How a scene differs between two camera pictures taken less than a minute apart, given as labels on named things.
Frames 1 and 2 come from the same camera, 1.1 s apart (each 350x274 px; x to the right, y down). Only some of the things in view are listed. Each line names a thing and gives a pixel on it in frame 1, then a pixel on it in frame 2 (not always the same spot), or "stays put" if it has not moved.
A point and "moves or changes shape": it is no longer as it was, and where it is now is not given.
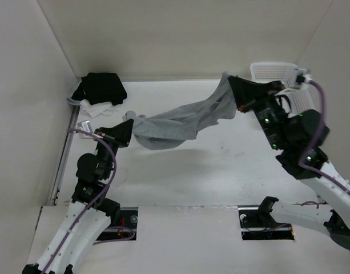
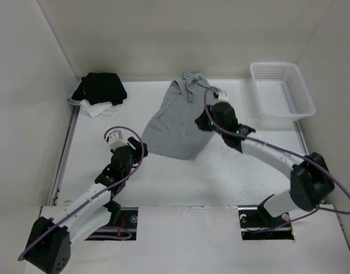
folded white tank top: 105,108 stays put
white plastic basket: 298,100 stays put
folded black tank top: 97,87 stays put
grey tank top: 174,128 moves or changes shape
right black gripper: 249,95 to 201,121
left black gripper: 119,135 to 137,152
